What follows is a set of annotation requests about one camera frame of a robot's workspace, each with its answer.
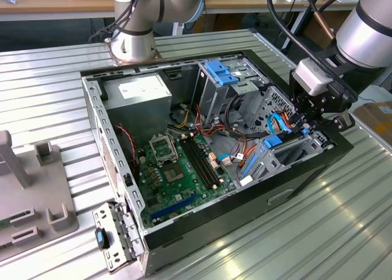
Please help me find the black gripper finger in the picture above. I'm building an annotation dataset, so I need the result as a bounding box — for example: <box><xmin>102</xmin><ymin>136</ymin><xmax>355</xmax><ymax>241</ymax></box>
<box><xmin>307</xmin><ymin>113</ymin><xmax>356</xmax><ymax>133</ymax></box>
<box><xmin>288</xmin><ymin>69</ymin><xmax>307</xmax><ymax>126</ymax></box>

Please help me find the orange red power wire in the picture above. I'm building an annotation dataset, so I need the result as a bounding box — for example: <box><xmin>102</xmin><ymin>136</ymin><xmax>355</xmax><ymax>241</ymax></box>
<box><xmin>243</xmin><ymin>110</ymin><xmax>297</xmax><ymax>164</ymax></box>

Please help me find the long blue data wire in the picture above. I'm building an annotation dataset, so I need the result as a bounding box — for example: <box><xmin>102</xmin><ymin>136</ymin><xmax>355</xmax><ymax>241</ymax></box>
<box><xmin>267</xmin><ymin>112</ymin><xmax>296</xmax><ymax>137</ymax></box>

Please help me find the grey metal disk bay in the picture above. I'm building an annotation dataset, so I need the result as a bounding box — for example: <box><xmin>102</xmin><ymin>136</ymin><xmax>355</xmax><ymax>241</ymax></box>
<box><xmin>238</xmin><ymin>132</ymin><xmax>334</xmax><ymax>186</ymax></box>

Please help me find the cardboard box with label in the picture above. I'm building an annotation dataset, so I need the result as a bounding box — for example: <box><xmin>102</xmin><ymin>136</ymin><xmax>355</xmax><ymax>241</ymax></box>
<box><xmin>352</xmin><ymin>100</ymin><xmax>392</xmax><ymax>145</ymax></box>

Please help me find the white low table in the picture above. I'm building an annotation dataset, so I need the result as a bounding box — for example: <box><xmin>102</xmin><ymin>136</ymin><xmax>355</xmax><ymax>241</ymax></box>
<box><xmin>356</xmin><ymin>83</ymin><xmax>392</xmax><ymax>105</ymax></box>

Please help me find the blue drive bay latch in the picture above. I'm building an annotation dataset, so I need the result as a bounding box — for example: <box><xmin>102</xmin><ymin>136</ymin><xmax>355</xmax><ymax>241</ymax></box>
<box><xmin>204</xmin><ymin>61</ymin><xmax>244</xmax><ymax>86</ymax></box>

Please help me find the grey optical drive cage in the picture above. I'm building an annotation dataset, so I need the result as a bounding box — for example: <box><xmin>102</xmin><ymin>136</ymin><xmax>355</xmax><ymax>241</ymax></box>
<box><xmin>191</xmin><ymin>61</ymin><xmax>270</xmax><ymax>127</ymax></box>

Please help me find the wooden desk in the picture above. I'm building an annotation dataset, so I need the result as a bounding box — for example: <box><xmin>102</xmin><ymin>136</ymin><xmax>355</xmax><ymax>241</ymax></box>
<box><xmin>0</xmin><ymin>0</ymin><xmax>117</xmax><ymax>22</ymax></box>
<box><xmin>202</xmin><ymin>0</ymin><xmax>362</xmax><ymax>16</ymax></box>

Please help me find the black RAM slot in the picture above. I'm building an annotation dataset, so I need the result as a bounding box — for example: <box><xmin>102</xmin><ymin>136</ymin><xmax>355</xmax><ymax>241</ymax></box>
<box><xmin>189</xmin><ymin>135</ymin><xmax>224</xmax><ymax>186</ymax></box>
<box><xmin>181</xmin><ymin>138</ymin><xmax>215</xmax><ymax>190</ymax></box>

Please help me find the black PC case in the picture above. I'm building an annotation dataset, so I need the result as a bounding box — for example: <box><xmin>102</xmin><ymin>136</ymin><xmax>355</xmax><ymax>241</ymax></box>
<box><xmin>80</xmin><ymin>48</ymin><xmax>355</xmax><ymax>276</ymax></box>

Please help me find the CPU socket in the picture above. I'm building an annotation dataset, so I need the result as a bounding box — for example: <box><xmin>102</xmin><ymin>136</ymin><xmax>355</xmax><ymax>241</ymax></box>
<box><xmin>149</xmin><ymin>134</ymin><xmax>179</xmax><ymax>165</ymax></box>

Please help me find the square chipset chip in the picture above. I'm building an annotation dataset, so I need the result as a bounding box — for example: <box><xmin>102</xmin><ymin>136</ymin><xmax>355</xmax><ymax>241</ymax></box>
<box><xmin>163</xmin><ymin>166</ymin><xmax>187</xmax><ymax>184</ymax></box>

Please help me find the green motherboard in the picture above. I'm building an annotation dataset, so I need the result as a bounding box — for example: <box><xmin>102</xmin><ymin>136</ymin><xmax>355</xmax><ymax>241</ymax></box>
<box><xmin>136</xmin><ymin>132</ymin><xmax>239</xmax><ymax>229</ymax></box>

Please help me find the grey power supply unit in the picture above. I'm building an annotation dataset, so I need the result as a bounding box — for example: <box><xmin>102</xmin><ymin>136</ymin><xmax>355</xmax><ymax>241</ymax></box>
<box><xmin>101</xmin><ymin>73</ymin><xmax>173</xmax><ymax>146</ymax></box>

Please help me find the blue expansion slot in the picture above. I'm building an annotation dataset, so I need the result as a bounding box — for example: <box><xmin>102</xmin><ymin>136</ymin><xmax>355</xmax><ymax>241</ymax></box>
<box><xmin>150</xmin><ymin>192</ymin><xmax>202</xmax><ymax>219</ymax></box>

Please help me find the grey parts rack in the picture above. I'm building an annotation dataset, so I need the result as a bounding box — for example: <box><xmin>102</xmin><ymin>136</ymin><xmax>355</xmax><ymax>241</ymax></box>
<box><xmin>0</xmin><ymin>129</ymin><xmax>80</xmax><ymax>262</ymax></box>

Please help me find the green RAM stick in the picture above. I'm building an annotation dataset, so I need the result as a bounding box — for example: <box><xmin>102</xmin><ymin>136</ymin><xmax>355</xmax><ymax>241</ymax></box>
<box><xmin>0</xmin><ymin>215</ymin><xmax>16</xmax><ymax>230</ymax></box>

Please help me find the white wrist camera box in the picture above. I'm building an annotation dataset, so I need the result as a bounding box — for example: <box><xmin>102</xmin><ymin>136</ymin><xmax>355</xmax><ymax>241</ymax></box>
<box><xmin>295</xmin><ymin>59</ymin><xmax>335</xmax><ymax>96</ymax></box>

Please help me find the brown cable sleeve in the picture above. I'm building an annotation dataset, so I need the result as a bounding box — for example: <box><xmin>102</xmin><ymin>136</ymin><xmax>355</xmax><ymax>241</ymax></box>
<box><xmin>312</xmin><ymin>10</ymin><xmax>336</xmax><ymax>42</ymax></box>

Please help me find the black round cable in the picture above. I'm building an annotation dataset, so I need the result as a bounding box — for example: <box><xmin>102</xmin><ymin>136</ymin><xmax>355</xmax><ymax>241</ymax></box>
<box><xmin>225</xmin><ymin>94</ymin><xmax>270</xmax><ymax>140</ymax></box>

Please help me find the red orange wire bundle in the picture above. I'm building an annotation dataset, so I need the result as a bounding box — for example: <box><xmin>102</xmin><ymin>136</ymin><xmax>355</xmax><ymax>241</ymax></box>
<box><xmin>195</xmin><ymin>105</ymin><xmax>230</xmax><ymax>137</ymax></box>

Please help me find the yellow black wire bundle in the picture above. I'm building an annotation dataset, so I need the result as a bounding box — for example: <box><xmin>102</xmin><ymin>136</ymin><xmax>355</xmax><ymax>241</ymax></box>
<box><xmin>170</xmin><ymin>104</ymin><xmax>197</xmax><ymax>131</ymax></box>

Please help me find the red black twisted wire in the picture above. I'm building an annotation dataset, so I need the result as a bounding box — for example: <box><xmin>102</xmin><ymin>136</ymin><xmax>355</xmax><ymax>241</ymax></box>
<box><xmin>115</xmin><ymin>123</ymin><xmax>137</xmax><ymax>170</ymax></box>

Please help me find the grey slot bracket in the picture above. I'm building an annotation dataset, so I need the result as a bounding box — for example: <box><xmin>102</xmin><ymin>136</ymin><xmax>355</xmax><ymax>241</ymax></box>
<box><xmin>92</xmin><ymin>201</ymin><xmax>147</xmax><ymax>273</ymax></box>

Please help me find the black blue bracket latch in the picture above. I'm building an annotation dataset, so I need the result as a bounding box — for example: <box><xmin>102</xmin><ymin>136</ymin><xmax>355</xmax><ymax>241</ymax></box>
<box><xmin>95</xmin><ymin>227</ymin><xmax>111</xmax><ymax>249</ymax></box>

